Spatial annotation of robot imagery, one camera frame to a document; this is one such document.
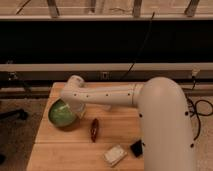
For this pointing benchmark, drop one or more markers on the green ceramic bowl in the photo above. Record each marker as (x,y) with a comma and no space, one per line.
(60,114)

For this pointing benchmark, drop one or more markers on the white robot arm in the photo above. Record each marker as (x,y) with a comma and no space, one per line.
(167,134)

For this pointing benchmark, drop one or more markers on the red brown pepper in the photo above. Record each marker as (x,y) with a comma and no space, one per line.
(94,129)

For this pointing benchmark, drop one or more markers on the black smartphone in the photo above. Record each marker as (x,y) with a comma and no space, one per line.
(136,148)

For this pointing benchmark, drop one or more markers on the white rectangular sponge block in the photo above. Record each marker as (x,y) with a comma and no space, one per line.
(114,155)

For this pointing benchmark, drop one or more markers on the black office chair base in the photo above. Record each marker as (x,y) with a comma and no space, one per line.
(20,113)

